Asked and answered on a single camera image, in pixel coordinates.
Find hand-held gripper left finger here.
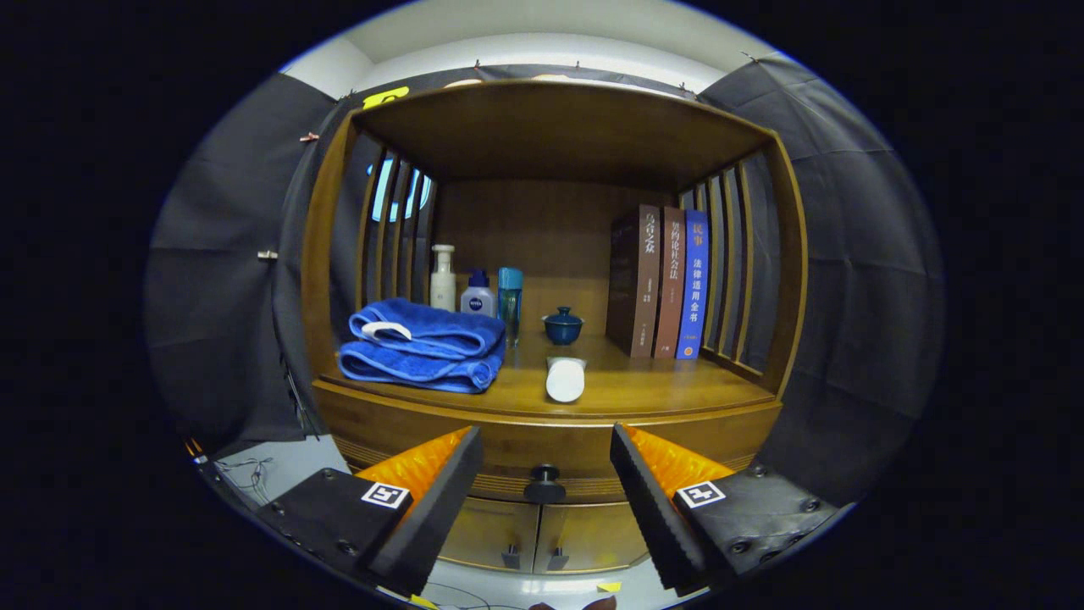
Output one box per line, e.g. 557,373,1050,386
258,425,484,596

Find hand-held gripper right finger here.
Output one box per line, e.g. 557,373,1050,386
610,422,852,592

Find wooden drawer with black knob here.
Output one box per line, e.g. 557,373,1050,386
335,419,759,507

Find white green-capped tube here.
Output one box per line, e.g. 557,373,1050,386
545,356,587,404

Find wooden cabinet door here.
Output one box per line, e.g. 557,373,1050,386
440,496,543,573
534,502,649,573

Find wooden countertop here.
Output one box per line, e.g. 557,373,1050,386
312,330,782,424

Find wooden cabinet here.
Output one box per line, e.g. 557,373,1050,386
301,79,808,577

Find folded blue towel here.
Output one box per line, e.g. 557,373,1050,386
339,297,507,395

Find dark blue lidded teacup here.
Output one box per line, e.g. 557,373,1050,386
542,307,585,347

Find small white blue-capped bottle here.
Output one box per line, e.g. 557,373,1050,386
460,269,497,319

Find clear bottle with blue cap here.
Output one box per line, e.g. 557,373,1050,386
497,268,524,347

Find white pump bottle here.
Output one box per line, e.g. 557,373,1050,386
429,245,457,312

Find reddish brown book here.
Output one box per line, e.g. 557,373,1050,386
653,208,686,360

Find dark brown book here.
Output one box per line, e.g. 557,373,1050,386
606,204,661,358

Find blue book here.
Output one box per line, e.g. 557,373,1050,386
676,209,711,361

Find thin black floor cable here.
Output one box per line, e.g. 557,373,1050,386
423,580,509,609

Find tangled grey floor cables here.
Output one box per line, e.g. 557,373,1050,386
216,457,276,505

